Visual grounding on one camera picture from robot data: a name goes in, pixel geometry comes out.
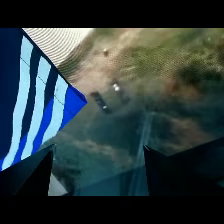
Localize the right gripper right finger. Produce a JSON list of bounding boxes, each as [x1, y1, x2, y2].
[[142, 135, 224, 197]]

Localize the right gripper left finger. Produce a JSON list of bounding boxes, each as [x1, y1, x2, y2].
[[0, 143, 56, 197]]

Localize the blue garment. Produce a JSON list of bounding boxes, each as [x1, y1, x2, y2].
[[0, 27, 89, 172]]

